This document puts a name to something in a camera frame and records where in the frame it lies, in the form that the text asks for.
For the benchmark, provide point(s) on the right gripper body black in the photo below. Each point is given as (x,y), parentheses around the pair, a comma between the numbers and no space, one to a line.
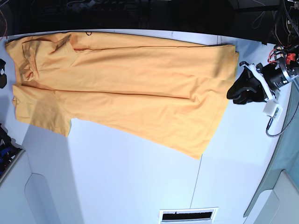
(3,77)

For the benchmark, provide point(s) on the box of dark items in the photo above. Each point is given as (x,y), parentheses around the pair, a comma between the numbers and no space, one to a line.
(9,151)

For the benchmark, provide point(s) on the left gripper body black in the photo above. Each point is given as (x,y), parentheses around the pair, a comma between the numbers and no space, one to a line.
(246,89)

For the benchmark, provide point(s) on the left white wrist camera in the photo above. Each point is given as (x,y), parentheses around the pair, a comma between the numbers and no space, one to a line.
(272,105)

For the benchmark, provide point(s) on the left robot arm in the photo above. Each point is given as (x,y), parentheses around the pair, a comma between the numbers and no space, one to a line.
(283,60)

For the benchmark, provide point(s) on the white slotted vent panel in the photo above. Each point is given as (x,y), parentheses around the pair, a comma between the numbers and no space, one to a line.
(187,216)

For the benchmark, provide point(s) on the orange yellow t-shirt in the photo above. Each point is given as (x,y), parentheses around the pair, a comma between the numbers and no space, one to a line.
(170,92)

